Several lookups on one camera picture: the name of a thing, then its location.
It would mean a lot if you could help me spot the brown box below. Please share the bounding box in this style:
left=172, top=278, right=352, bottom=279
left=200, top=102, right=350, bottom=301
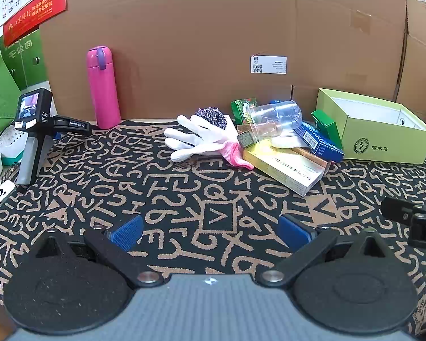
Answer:
left=292, top=145, right=333, bottom=177

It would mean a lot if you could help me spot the small olive box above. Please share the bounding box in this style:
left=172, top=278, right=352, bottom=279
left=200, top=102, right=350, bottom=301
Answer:
left=237, top=131, right=258, bottom=148

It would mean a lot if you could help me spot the white plastic basket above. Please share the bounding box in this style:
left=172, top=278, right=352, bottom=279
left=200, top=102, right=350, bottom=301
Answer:
left=0, top=127, right=26, bottom=166

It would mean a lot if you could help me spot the large cardboard box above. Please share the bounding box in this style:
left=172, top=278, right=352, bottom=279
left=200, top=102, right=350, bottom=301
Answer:
left=39, top=0, right=426, bottom=139

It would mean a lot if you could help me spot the red wall calendar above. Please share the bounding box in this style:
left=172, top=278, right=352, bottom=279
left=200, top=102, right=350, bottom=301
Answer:
left=0, top=0, right=68, bottom=47

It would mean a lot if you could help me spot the pink thermos bottle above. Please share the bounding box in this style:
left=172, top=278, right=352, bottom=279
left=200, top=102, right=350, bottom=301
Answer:
left=87, top=46, right=122, bottom=130

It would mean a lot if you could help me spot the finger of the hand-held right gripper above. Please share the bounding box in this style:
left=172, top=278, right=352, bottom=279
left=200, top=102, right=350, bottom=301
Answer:
left=381, top=196, right=426, bottom=253

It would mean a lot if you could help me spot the white shipping label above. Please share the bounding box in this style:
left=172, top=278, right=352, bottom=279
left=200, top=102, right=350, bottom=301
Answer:
left=250, top=56, right=288, bottom=75

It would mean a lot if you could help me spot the green file box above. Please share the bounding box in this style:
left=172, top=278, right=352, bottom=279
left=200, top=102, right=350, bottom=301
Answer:
left=20, top=28, right=50, bottom=86
left=0, top=38, right=29, bottom=92

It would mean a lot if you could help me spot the shiny blue long box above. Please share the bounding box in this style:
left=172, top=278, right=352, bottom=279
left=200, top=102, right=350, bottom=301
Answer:
left=294, top=121, right=345, bottom=163

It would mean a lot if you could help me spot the dark green small box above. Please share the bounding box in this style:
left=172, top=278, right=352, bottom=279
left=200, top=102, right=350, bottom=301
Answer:
left=311, top=109, right=343, bottom=143

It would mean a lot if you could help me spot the white fabric glove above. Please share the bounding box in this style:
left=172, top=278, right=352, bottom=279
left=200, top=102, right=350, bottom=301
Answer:
left=164, top=115, right=241, bottom=163

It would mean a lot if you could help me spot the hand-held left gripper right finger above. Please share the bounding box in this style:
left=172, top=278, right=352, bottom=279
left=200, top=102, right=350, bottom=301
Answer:
left=258, top=214, right=391, bottom=288

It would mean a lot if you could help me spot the white tape roll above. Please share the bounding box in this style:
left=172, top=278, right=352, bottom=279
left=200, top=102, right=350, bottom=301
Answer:
left=271, top=133, right=301, bottom=149

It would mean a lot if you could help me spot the small green printed box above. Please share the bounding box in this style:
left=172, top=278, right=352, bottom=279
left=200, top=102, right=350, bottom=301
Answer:
left=231, top=98, right=258, bottom=126

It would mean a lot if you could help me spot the clear plastic cup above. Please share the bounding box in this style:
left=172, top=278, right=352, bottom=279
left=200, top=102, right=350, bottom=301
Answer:
left=247, top=100, right=303, bottom=141

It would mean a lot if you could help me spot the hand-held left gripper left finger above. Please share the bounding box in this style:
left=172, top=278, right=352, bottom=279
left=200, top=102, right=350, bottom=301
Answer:
left=34, top=215, right=164, bottom=289

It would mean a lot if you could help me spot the pink mesh cloth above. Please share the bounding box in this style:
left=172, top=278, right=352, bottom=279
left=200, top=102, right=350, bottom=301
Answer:
left=220, top=141, right=255, bottom=171

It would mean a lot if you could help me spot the yellow white long box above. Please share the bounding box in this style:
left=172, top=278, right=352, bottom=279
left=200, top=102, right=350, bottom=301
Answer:
left=242, top=145, right=333, bottom=197

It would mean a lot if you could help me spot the black handheld device with screen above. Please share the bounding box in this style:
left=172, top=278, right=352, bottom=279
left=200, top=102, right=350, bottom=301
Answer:
left=15, top=88, right=93, bottom=186

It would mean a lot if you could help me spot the steel wool scrubber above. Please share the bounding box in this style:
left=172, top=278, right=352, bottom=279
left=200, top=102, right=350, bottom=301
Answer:
left=195, top=107, right=229, bottom=130

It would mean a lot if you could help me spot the light green shoe box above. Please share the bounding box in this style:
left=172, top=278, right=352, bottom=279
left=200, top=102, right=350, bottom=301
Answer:
left=316, top=88, right=426, bottom=165

